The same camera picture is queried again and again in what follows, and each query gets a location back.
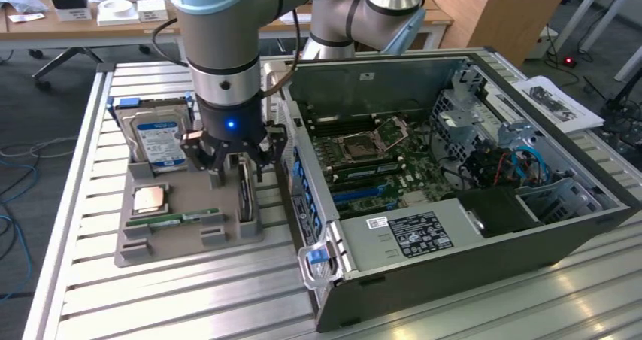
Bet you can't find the blue floor cable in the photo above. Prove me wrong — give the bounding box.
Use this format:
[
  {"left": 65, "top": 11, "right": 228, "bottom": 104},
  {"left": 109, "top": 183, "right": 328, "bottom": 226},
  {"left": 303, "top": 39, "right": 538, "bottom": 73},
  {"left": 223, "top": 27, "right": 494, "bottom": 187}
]
[{"left": 0, "top": 159, "right": 38, "bottom": 302}]

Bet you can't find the blue SATA wire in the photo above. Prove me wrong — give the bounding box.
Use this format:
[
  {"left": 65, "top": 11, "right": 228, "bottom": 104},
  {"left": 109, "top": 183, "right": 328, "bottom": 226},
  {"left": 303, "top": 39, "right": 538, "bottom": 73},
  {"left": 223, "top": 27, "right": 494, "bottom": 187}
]
[{"left": 511, "top": 146, "right": 552, "bottom": 185}]

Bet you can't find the open dark PC case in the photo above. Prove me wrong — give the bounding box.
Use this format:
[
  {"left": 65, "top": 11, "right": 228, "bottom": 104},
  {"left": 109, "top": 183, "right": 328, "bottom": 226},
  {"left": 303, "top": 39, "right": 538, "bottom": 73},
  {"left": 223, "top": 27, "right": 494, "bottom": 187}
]
[{"left": 263, "top": 52, "right": 631, "bottom": 333}]

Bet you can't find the silver disk bay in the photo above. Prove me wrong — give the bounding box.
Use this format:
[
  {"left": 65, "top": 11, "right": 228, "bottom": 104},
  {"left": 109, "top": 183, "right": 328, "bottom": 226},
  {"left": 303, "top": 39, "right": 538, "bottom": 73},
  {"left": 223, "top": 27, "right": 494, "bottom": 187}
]
[{"left": 515, "top": 177, "right": 603, "bottom": 225}]

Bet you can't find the silver perforated drive cage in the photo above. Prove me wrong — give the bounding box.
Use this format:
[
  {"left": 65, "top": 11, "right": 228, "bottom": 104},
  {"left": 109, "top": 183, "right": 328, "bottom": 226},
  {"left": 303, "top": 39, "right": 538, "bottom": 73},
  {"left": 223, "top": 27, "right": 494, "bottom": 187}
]
[{"left": 430, "top": 67, "right": 503, "bottom": 160}]

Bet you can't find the small white box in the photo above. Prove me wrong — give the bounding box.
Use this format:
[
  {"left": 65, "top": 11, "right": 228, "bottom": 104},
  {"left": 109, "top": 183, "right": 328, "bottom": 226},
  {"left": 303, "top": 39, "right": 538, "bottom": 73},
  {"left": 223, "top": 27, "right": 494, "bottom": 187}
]
[{"left": 135, "top": 0, "right": 169, "bottom": 22}]

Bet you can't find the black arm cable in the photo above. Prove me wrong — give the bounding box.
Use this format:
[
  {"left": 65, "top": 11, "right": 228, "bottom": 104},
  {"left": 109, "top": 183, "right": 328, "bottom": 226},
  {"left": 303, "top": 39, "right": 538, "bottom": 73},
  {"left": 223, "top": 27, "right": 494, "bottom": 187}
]
[{"left": 151, "top": 11, "right": 301, "bottom": 100}]

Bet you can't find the white box black top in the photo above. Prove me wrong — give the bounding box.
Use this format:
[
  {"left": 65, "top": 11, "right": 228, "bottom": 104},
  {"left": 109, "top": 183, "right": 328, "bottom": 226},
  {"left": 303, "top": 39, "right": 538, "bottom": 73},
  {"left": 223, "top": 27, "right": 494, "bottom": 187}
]
[{"left": 49, "top": 0, "right": 95, "bottom": 22}]

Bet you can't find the Nvidia graphics card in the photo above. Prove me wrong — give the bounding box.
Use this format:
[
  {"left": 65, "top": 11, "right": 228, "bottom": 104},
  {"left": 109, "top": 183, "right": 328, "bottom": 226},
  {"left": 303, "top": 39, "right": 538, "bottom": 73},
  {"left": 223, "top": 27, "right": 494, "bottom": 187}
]
[{"left": 235, "top": 159, "right": 256, "bottom": 224}]

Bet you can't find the green motherboard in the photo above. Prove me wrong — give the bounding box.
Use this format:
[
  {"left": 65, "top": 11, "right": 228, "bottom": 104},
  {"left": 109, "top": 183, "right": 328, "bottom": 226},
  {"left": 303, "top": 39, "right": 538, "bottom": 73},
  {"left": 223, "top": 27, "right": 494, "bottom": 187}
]
[{"left": 300, "top": 110, "right": 462, "bottom": 220}]

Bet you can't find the white card red print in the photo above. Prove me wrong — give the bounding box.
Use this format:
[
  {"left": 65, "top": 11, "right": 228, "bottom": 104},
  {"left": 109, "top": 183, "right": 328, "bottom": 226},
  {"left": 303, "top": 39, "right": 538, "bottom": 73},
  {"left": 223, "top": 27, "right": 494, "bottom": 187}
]
[{"left": 6, "top": 12, "right": 46, "bottom": 23}]

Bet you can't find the red wire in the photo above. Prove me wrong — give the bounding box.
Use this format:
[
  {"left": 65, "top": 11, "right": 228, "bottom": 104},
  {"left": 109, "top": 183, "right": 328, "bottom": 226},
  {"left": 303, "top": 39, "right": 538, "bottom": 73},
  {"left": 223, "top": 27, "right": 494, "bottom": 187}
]
[{"left": 494, "top": 151, "right": 508, "bottom": 185}]

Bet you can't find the white tape roll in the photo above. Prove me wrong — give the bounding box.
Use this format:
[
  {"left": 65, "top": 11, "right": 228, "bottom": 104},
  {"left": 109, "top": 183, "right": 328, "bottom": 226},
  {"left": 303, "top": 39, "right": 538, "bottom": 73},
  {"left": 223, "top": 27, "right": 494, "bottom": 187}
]
[{"left": 99, "top": 0, "right": 135, "bottom": 17}]

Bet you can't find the white device box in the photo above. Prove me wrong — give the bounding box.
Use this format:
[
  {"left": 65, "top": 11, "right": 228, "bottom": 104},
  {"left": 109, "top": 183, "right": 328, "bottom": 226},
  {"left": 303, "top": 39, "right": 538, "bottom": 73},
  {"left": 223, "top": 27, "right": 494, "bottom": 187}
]
[{"left": 526, "top": 35, "right": 559, "bottom": 61}]

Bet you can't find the CPU chip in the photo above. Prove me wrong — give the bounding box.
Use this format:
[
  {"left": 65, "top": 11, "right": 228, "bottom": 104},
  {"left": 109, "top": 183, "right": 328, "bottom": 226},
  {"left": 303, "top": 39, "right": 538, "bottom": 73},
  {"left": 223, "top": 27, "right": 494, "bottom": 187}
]
[{"left": 132, "top": 184, "right": 169, "bottom": 212}]

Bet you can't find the white desk frame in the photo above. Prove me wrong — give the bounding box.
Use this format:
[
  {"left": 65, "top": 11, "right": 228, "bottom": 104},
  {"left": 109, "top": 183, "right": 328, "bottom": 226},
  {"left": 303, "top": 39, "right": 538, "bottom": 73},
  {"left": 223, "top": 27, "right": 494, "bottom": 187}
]
[{"left": 551, "top": 0, "right": 642, "bottom": 81}]

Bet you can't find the CPU socket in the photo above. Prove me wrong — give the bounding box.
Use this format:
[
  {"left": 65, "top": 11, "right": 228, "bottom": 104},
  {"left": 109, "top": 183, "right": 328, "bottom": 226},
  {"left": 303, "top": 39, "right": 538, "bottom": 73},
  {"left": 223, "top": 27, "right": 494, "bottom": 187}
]
[{"left": 336, "top": 132, "right": 387, "bottom": 160}]

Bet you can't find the wooden cabinet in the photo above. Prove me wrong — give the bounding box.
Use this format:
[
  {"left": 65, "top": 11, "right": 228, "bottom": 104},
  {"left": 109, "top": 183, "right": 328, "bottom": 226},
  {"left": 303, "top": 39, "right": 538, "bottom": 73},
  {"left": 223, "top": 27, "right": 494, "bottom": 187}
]
[{"left": 420, "top": 0, "right": 575, "bottom": 66}]

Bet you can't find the hard disk with blue caddy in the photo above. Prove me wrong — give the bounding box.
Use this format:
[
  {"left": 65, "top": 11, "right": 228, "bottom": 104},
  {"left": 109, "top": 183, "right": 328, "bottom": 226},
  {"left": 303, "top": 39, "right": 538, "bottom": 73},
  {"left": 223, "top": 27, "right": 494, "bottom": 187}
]
[{"left": 107, "top": 93, "right": 196, "bottom": 175}]

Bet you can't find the silver power supply unit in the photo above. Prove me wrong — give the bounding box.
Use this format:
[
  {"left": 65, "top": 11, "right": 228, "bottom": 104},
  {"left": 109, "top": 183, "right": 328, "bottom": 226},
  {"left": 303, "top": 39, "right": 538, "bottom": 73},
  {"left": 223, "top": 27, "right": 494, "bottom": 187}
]
[{"left": 340, "top": 199, "right": 486, "bottom": 273}]

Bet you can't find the green RAM stick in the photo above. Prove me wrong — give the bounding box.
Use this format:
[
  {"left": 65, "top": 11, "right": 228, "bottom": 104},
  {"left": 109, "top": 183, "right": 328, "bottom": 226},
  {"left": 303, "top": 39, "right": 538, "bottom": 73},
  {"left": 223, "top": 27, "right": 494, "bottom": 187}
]
[{"left": 124, "top": 208, "right": 221, "bottom": 228}]

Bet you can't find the printed paper stack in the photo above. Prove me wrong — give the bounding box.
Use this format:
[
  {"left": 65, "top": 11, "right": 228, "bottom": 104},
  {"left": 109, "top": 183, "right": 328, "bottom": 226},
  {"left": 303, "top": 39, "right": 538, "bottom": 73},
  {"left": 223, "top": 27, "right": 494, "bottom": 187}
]
[{"left": 511, "top": 75, "right": 606, "bottom": 134}]

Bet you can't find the RAM stick with sticker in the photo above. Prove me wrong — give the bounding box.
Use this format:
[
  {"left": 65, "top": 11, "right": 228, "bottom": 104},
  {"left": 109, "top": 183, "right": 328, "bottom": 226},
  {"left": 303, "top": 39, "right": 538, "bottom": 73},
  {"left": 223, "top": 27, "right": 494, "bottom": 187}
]
[{"left": 331, "top": 162, "right": 403, "bottom": 182}]

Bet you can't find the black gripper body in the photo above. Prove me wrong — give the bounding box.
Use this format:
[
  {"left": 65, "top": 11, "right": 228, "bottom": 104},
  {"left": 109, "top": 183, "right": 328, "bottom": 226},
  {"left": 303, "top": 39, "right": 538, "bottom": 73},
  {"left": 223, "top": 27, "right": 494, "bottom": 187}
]
[{"left": 199, "top": 98, "right": 268, "bottom": 149}]

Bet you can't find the flat white box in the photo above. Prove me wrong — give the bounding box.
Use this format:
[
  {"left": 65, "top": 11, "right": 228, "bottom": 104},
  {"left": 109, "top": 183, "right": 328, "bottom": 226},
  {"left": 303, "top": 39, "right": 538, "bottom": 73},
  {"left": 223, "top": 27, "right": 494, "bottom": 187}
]
[{"left": 96, "top": 11, "right": 140, "bottom": 27}]

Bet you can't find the grey parts rack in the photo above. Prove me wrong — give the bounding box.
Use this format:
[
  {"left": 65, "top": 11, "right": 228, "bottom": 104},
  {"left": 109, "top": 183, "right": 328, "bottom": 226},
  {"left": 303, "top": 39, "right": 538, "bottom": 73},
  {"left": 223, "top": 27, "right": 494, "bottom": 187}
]
[{"left": 113, "top": 151, "right": 267, "bottom": 269}]

